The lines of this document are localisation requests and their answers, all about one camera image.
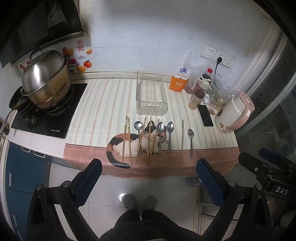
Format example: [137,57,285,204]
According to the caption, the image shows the red cap oil bottle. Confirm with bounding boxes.
[202,68,213,86]

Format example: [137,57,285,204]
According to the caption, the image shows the black gas stove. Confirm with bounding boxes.
[11,83,87,138]

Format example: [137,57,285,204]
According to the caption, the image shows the clear plastic bag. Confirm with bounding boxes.
[183,51,238,105]

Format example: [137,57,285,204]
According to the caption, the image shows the pink white electric cooker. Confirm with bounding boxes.
[215,91,255,134]

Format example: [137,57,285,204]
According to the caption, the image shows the fruit wall stickers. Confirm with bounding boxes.
[16,37,93,74]

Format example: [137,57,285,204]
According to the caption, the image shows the black smartphone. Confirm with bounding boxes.
[198,104,214,127]

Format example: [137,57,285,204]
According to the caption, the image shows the clear plastic organizer bin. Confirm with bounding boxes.
[135,71,168,116]

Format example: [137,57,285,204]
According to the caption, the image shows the round bowl steel spoon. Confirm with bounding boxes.
[134,121,143,155]

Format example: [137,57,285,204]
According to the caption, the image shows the blue kitchen cabinet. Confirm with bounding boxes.
[5,143,52,240]

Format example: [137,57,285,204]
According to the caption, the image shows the striped cat table mat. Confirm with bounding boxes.
[63,79,239,179]

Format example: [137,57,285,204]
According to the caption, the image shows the person legs and shoes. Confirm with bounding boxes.
[99,195,201,240]

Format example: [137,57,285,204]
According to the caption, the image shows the orange white salt bag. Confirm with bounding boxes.
[169,65,192,92]

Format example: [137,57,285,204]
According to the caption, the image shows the white wall socket strip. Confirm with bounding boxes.
[200,45,236,69]

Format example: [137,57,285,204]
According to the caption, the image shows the wooden chopstick blue band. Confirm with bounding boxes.
[136,116,147,163]

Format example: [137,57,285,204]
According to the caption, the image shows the small steel spoon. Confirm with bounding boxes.
[188,128,194,159]

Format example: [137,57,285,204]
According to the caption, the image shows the crossed wooden chopstick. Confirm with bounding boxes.
[148,119,159,166]

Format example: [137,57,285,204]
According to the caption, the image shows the black range hood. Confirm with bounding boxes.
[1,1,87,67]

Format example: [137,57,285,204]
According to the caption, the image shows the black frying pan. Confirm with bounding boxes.
[9,85,30,111]

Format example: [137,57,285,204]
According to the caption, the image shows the stainless steel stock pot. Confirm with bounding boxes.
[22,50,71,110]

